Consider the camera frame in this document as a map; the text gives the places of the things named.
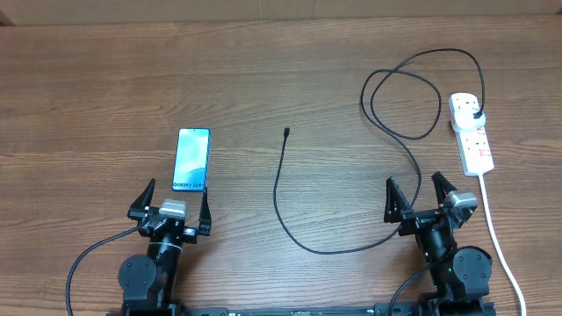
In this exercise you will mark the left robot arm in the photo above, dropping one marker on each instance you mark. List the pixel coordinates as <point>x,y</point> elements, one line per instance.
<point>148,280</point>

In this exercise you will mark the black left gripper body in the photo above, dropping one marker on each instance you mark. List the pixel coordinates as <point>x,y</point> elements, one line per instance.
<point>190,234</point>

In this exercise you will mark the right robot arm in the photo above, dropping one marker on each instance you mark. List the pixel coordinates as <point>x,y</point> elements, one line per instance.
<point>460,275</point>

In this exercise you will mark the white charger plug adapter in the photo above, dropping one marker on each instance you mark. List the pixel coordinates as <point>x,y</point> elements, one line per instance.
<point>464,121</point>

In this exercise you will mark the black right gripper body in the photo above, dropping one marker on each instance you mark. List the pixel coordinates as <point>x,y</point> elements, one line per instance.
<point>416,219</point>

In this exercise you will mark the white power strip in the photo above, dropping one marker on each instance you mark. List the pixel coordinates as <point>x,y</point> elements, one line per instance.
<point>473,147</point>

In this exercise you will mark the blue Galaxy smartphone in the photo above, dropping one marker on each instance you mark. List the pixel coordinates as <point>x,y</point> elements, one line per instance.
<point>191,159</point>

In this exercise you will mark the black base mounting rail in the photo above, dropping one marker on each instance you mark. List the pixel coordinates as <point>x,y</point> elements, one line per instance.
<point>298,312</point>

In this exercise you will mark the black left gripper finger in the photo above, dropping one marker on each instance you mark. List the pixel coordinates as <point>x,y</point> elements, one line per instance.
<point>145,198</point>
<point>205,217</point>

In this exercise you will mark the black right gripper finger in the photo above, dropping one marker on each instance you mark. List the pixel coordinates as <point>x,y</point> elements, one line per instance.
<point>442,186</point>
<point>396,204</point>

